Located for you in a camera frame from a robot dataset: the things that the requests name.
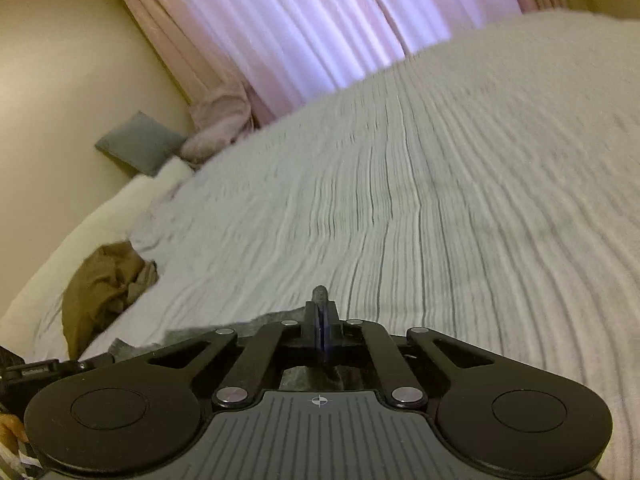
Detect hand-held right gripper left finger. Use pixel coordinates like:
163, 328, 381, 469
125, 287, 325, 409

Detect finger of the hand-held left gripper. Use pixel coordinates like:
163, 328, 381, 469
20, 353, 116, 377

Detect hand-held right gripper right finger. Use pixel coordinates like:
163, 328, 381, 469
323, 287, 507, 409

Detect grey-green plaid shorts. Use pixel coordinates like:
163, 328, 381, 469
107, 285, 362, 392

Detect person's left hand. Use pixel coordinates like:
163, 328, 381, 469
0, 412, 29, 444

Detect olive brown crumpled garment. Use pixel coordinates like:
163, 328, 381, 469
62, 241, 160, 361

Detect white pillow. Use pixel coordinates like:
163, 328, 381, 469
0, 157, 194, 342

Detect striped grey bed cover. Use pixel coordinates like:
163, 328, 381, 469
0, 7, 640, 480

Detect grey pillow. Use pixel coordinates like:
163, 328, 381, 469
95, 111, 189, 177

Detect pink crumpled blanket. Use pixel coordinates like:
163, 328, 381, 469
181, 80, 256, 165

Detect white sheer curtain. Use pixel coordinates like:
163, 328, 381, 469
165, 0, 526, 113

